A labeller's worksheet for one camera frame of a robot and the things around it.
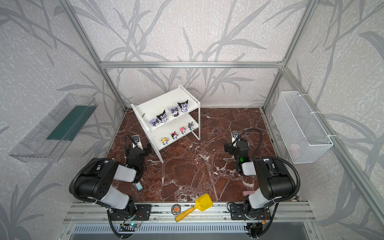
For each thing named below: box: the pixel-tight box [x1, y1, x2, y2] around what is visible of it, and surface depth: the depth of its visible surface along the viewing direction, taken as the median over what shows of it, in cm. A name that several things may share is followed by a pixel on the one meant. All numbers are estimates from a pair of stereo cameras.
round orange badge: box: [171, 204, 182, 215], surface depth 77 cm
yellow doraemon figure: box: [161, 137, 169, 146], surface depth 81 cm
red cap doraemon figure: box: [171, 131, 179, 140], surface depth 83 cm
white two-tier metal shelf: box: [130, 84, 201, 164], surface depth 78 cm
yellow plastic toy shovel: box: [175, 193, 213, 223], surface depth 77 cm
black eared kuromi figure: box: [177, 99, 189, 113], surface depth 72 cm
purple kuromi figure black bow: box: [149, 117, 159, 127], surface depth 67 cm
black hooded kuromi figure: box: [156, 109, 168, 123], surface depth 68 cm
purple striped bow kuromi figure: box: [168, 106, 179, 117], surface depth 70 cm
